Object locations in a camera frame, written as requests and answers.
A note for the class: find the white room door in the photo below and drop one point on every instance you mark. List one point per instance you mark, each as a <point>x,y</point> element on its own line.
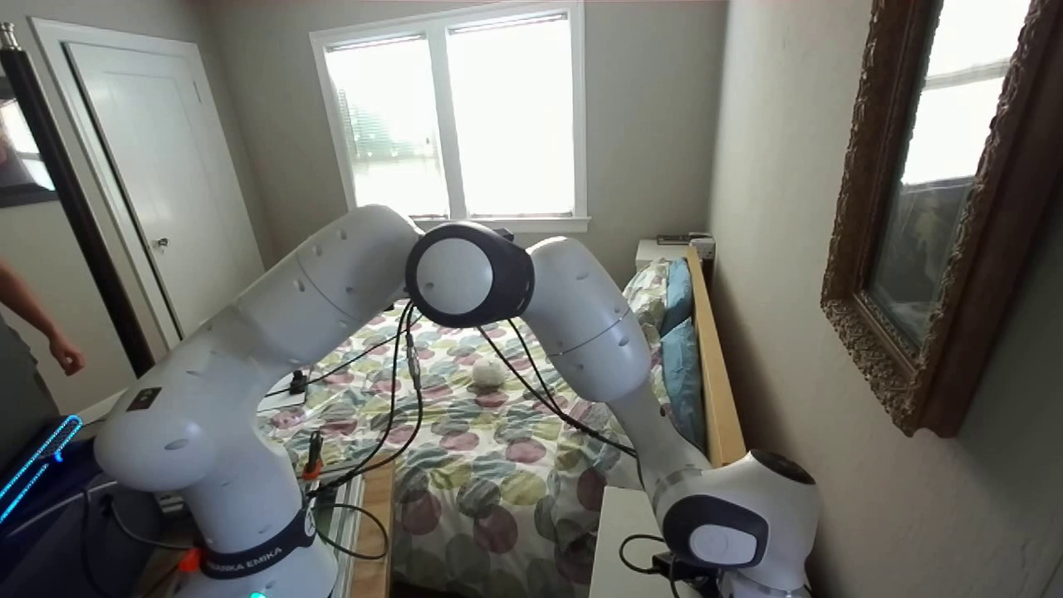
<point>155,167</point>

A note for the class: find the person's bare hand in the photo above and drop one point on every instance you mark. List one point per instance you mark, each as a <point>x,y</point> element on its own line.
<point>68,357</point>

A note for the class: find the wooden bed footboard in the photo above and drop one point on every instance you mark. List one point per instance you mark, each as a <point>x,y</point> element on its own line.
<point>377,532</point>

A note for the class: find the floral bedspread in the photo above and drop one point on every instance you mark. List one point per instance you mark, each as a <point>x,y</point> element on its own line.
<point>486,477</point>

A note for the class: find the gold framed picture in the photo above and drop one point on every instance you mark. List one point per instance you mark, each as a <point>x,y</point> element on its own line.
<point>850,220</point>

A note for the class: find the person's bare forearm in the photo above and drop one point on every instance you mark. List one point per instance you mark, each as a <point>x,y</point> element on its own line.
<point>26,301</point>

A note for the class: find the small white plush ball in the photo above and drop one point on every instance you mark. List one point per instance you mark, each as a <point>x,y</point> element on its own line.
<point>486,377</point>

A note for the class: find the white nightstand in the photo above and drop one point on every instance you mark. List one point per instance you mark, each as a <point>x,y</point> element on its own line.
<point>607,577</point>

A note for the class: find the light wooden headboard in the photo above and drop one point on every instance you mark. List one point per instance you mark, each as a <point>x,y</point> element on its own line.
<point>707,352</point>

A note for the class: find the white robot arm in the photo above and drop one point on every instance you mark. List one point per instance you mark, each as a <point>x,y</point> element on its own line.
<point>320,286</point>

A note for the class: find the black framed panel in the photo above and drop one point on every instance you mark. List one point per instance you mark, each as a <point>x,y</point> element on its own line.
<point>82,220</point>

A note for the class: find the small white bedside table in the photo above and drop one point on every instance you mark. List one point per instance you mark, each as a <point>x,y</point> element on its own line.
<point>665,249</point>

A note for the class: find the blue pillow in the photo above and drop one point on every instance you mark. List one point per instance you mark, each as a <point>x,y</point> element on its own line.
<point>677,370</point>
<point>677,293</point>

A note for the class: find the white framed window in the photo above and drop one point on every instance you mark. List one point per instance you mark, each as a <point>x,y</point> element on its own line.
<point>466,121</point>

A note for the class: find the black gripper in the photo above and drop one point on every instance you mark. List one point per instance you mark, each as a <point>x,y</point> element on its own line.
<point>692,578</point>

